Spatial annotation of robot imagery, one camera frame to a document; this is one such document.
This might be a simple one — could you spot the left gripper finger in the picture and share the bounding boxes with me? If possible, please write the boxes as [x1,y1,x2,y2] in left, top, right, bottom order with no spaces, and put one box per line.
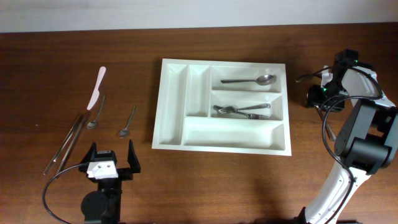
[81,142,97,164]
[127,139,141,174]

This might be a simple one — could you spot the steel tablespoon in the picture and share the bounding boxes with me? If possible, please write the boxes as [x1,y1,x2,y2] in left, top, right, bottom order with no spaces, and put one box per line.
[220,75,276,86]
[315,105,336,142]

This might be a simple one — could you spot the steel fork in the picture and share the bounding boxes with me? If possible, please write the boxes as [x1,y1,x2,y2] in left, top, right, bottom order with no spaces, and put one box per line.
[212,105,270,120]
[213,103,271,114]

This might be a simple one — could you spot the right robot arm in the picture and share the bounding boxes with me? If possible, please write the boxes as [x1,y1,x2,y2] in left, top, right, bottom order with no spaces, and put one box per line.
[293,49,397,223]

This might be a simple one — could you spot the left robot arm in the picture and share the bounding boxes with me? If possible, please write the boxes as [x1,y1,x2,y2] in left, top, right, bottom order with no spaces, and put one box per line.
[79,141,141,223]

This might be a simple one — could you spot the small teaspoon near tray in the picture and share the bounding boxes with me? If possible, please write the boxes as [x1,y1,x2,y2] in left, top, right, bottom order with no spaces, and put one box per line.
[119,105,136,138]

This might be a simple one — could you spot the long metal tongs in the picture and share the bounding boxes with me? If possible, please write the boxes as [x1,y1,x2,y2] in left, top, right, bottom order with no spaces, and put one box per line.
[42,114,83,175]

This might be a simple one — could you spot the small teaspoon near knife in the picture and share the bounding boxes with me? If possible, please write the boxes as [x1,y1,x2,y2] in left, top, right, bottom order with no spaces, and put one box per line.
[86,95,106,129]

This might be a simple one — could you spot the pink plastic knife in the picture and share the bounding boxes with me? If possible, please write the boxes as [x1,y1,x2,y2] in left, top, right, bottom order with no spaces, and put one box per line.
[86,67,106,111]

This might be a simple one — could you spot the white plastic cutlery tray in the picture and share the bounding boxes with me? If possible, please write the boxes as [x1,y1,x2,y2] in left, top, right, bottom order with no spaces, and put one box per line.
[152,58,292,156]

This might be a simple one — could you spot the right black cable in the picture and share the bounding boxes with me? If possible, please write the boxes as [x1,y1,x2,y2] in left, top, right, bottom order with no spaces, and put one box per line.
[295,66,384,224]

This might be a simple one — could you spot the black cable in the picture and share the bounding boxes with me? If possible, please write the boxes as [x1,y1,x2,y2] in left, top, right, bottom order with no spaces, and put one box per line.
[295,66,384,224]
[42,164,85,224]

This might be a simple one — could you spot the left black cable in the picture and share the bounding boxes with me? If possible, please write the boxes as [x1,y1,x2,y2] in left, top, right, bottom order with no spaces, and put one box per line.
[42,164,85,224]

